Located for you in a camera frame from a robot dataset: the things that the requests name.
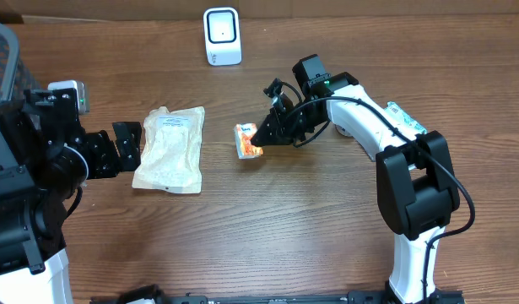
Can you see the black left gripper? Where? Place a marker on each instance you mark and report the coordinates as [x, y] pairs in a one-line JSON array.
[[110, 162]]

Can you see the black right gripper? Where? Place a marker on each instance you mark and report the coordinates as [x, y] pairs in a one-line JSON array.
[[283, 132]]

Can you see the small orange box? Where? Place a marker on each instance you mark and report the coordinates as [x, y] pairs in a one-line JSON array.
[[243, 135]]

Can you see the beige rice pouch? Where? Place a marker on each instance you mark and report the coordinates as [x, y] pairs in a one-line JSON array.
[[171, 154]]

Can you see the green lid clear jar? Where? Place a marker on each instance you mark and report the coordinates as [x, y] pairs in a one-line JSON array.
[[343, 131]]

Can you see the teal white snack packet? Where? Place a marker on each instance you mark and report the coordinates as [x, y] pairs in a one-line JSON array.
[[399, 114]]

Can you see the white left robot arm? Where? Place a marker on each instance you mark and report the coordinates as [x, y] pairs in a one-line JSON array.
[[45, 158]]

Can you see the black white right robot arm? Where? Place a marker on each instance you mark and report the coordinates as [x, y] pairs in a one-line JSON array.
[[418, 195]]

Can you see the white barcode scanner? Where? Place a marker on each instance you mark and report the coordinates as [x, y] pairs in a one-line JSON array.
[[222, 36]]

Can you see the black plastic mesh basket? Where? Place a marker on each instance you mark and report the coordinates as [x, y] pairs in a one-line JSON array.
[[15, 77]]

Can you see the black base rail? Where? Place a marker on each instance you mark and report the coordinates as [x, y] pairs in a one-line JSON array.
[[153, 294]]

